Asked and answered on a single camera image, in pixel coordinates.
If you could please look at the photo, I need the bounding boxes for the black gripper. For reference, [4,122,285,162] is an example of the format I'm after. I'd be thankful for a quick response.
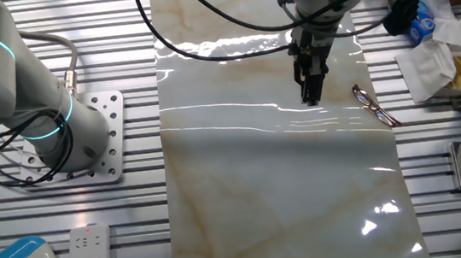
[286,21,343,109]

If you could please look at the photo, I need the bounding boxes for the brown frame glasses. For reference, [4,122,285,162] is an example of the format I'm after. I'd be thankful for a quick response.
[351,79,403,132]

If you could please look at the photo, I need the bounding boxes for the marble pattern table mat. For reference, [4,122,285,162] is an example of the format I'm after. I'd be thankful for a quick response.
[143,0,432,258]

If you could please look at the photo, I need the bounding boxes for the white tissue sheet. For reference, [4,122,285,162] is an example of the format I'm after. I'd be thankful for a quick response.
[393,35,461,106]

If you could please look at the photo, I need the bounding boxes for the blue tissue pack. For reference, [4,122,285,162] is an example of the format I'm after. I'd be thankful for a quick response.
[404,0,440,46]

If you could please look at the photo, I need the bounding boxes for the crumpled white tissue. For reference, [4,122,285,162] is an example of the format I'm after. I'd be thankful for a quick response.
[420,0,461,64]

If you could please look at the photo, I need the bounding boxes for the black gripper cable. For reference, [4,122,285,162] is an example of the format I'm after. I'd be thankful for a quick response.
[133,0,295,71]
[180,0,423,56]

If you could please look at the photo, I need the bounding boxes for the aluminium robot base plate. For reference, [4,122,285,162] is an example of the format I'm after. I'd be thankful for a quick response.
[10,88,133,194]

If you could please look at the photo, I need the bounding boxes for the thick grey robot cable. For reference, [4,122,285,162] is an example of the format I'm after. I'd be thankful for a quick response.
[18,24,84,103]

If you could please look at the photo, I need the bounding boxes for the black base cable bundle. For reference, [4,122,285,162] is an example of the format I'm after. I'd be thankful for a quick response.
[0,105,79,191]

